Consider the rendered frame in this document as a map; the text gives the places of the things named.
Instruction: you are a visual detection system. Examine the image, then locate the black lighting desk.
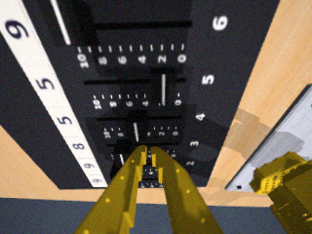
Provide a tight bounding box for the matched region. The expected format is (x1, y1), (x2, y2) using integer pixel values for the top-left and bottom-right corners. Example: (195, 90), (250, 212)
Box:
(0, 0), (281, 190)

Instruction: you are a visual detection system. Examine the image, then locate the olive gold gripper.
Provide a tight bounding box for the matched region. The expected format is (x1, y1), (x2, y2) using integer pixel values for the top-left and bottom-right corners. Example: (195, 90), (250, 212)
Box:
(73, 145), (224, 234)

